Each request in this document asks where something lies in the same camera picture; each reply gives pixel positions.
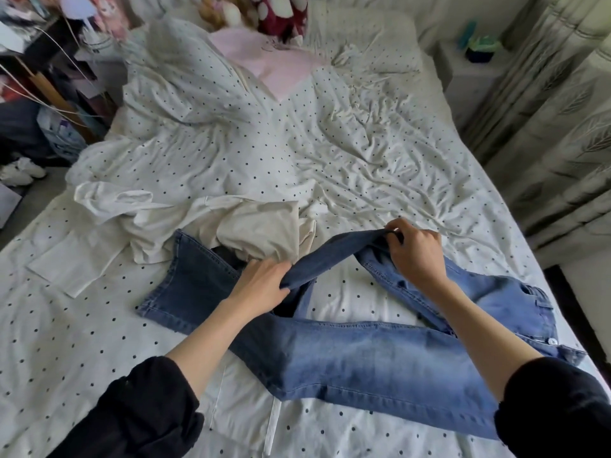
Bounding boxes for white bedside cabinet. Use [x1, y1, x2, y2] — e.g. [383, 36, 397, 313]
[434, 41, 517, 130]

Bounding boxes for dark red fabric item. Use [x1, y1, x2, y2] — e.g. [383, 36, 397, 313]
[250, 0, 309, 42]

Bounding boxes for white shoe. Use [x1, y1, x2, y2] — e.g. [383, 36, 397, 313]
[0, 163, 34, 187]
[11, 155, 47, 179]

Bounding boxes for person's right forearm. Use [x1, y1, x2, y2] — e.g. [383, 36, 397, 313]
[425, 279, 611, 458]

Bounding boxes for white dotted bed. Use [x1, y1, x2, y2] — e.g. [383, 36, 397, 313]
[0, 0, 611, 458]

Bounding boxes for person's left hand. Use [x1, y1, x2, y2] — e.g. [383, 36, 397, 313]
[221, 258, 293, 325]

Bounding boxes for blue denim jeans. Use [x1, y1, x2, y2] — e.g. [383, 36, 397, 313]
[136, 228, 587, 441]

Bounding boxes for white pillow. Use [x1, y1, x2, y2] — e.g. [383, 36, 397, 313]
[305, 3, 423, 74]

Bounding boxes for pale grey rolled blanket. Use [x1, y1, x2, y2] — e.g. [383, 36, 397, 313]
[122, 16, 240, 120]

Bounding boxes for dark blue bin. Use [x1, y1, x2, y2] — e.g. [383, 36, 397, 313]
[0, 98, 53, 158]

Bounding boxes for wooden post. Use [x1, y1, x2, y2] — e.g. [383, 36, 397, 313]
[14, 57, 97, 144]

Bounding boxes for cream white jacket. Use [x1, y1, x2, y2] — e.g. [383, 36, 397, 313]
[27, 179, 321, 300]

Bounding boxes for pink pillow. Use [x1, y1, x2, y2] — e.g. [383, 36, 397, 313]
[210, 26, 326, 101]

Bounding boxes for small pink plush toy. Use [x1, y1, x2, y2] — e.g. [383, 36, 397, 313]
[88, 0, 130, 39]

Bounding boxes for person's right hand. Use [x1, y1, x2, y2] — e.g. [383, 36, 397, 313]
[384, 217, 450, 300]

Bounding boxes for blue patterned bag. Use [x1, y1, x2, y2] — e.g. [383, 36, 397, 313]
[36, 108, 89, 163]

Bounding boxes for beige plush toy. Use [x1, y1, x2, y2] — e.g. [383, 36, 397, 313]
[199, 0, 257, 29]

